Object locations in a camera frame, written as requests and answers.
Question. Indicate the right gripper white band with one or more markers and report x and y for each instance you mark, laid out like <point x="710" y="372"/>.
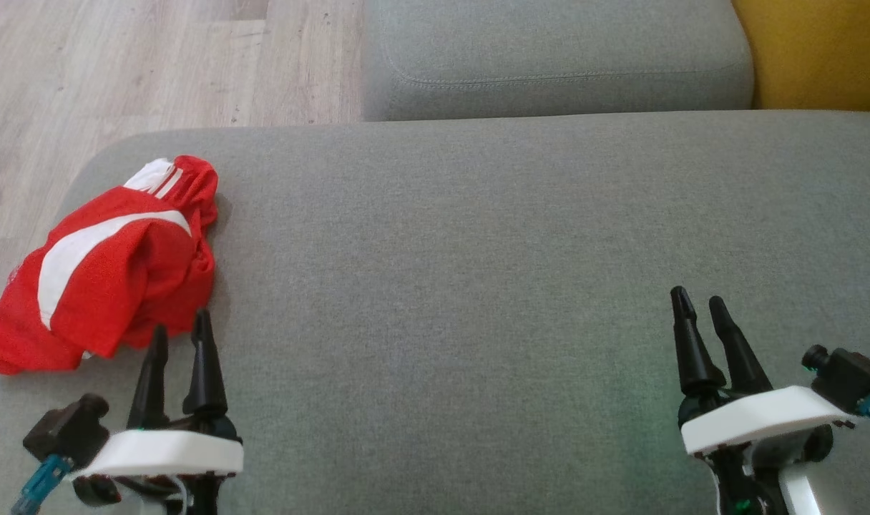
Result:
<point x="757" y="418"/>

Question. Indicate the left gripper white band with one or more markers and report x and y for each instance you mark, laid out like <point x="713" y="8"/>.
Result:
<point x="163" y="452"/>

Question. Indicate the red Bulls 23 shorts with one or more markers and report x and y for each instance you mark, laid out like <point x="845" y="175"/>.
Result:
<point x="120" y="286"/>

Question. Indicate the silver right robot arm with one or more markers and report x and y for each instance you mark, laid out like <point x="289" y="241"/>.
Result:
<point x="800" y="497"/>

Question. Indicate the yellow sofa back cushion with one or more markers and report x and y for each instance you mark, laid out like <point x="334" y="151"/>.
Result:
<point x="821" y="50"/>

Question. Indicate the grey sofa seat cushion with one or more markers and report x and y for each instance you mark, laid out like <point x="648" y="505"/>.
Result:
<point x="549" y="57"/>

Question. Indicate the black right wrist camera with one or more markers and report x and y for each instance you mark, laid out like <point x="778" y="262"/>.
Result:
<point x="853" y="375"/>

